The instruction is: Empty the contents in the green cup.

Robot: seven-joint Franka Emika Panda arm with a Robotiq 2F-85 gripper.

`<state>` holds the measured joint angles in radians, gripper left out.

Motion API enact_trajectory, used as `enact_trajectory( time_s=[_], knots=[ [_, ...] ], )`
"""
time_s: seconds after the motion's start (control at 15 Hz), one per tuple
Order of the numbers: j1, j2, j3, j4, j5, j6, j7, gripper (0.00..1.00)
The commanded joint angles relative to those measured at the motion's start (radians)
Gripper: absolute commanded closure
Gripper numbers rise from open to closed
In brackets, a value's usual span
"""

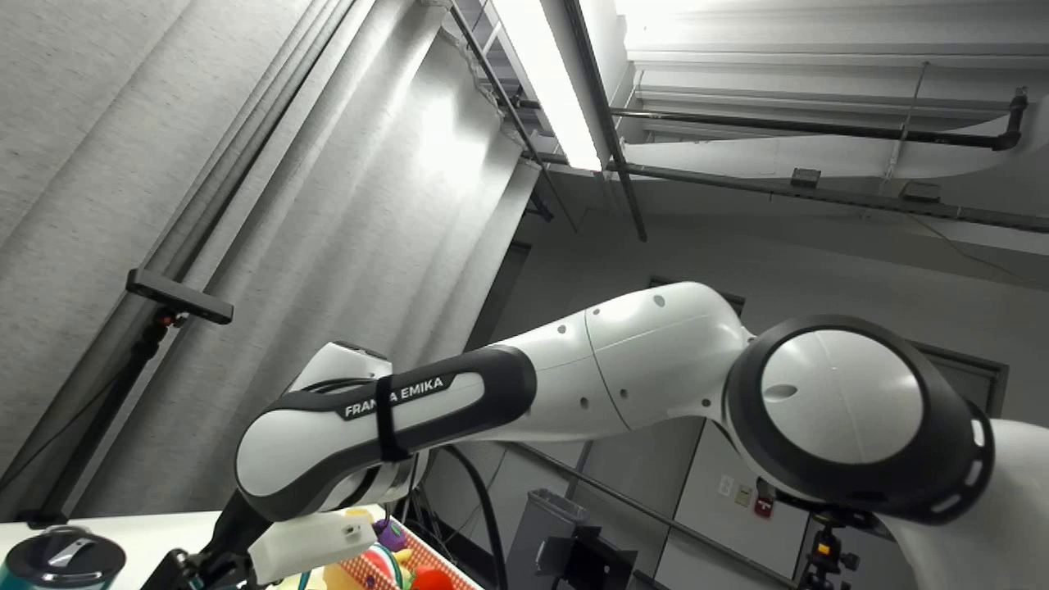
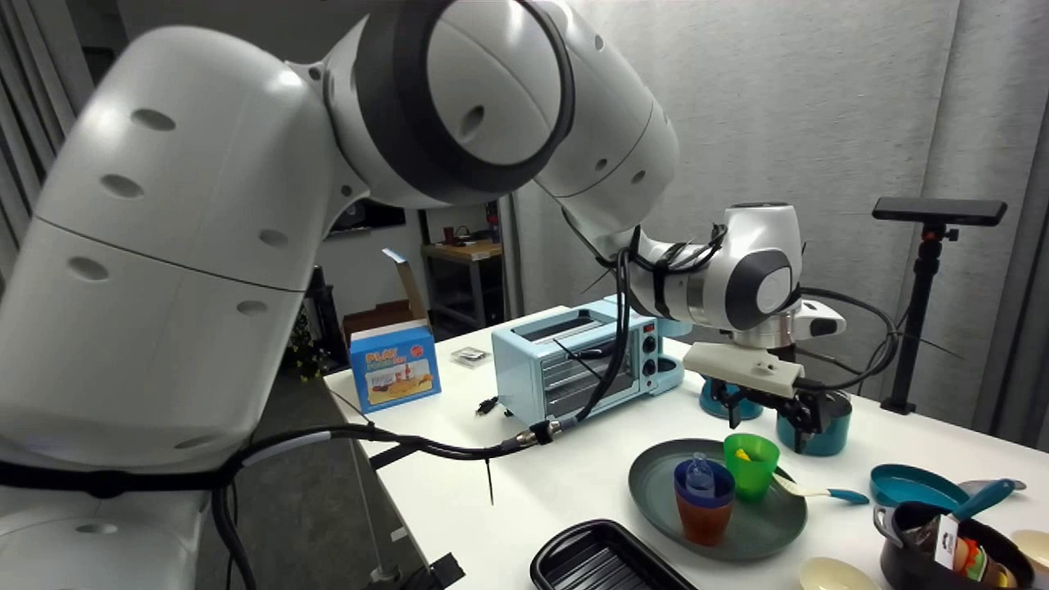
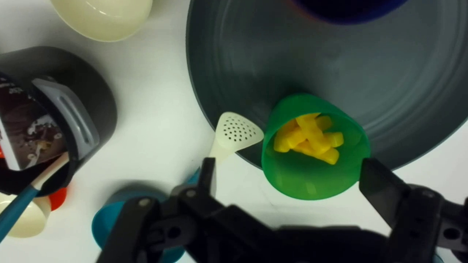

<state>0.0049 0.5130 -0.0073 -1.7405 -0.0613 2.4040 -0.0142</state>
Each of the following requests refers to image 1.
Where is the black tripod orange knob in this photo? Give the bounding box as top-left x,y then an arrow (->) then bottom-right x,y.
794,507 -> 864,590

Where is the black ceiling pipe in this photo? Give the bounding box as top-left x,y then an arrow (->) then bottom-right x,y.
619,91 -> 1036,150

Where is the colourful toy food box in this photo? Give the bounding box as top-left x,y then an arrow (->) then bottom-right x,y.
298,503 -> 485,590

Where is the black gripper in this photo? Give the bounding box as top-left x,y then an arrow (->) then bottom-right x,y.
139,495 -> 258,590

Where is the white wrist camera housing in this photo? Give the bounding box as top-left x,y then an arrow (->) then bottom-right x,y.
245,512 -> 380,585

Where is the long ceiling light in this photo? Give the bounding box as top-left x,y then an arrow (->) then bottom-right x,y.
485,0 -> 615,173

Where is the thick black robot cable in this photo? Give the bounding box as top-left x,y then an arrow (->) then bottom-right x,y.
434,441 -> 511,590

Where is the teal pot with lid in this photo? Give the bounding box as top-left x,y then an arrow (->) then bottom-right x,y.
0,523 -> 127,590

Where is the black camera bar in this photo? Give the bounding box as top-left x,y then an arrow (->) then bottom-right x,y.
124,265 -> 237,327

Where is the grey monitor on stand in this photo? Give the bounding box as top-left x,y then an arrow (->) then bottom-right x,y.
503,489 -> 641,590

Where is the black camera stand pole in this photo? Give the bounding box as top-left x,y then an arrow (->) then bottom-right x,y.
0,304 -> 175,529

